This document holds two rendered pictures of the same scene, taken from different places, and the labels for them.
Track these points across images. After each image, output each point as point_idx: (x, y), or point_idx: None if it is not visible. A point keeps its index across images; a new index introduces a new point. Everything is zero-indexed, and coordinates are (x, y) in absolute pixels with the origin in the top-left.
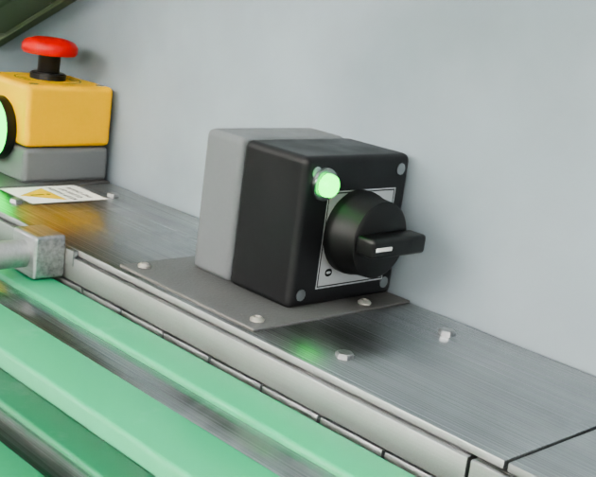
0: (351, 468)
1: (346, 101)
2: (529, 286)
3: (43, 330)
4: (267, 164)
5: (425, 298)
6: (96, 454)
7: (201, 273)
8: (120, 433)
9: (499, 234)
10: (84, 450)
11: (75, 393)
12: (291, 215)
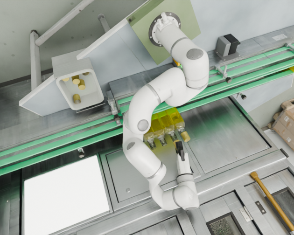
0: (259, 57)
1: (221, 32)
2: (240, 37)
3: (234, 69)
4: (234, 43)
5: None
6: None
7: (226, 56)
8: (255, 67)
9: (238, 34)
10: None
11: (249, 68)
12: (236, 45)
